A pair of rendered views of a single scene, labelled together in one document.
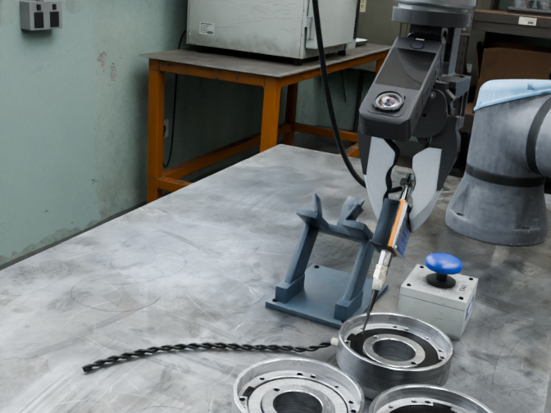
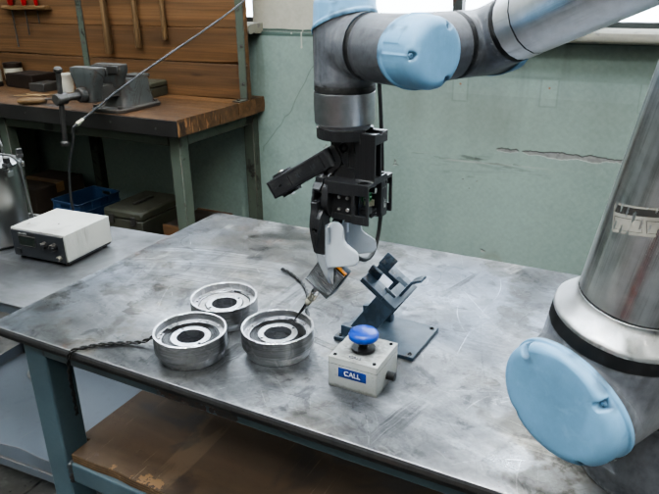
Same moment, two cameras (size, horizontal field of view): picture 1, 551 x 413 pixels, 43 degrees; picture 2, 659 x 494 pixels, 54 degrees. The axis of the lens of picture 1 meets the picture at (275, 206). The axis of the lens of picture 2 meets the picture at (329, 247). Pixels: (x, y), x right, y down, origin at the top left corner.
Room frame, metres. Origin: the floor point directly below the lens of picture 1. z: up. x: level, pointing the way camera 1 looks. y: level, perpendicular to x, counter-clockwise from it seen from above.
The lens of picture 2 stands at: (0.70, -0.93, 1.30)
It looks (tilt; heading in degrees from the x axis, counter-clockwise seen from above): 22 degrees down; 94
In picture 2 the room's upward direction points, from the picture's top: 1 degrees counter-clockwise
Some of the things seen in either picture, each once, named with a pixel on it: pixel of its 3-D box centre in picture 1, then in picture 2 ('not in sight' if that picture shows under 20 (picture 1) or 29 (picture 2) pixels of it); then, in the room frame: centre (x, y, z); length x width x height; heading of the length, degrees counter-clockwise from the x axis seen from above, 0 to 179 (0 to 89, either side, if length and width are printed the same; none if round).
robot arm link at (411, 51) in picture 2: not in sight; (413, 49); (0.74, -0.20, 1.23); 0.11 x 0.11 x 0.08; 39
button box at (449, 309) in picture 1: (439, 297); (367, 363); (0.70, -0.19, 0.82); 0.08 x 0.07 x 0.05; 156
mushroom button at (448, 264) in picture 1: (441, 278); (363, 345); (0.69, -0.19, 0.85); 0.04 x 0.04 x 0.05
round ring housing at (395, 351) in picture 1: (393, 357); (278, 337); (0.57, -0.12, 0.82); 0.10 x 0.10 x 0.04
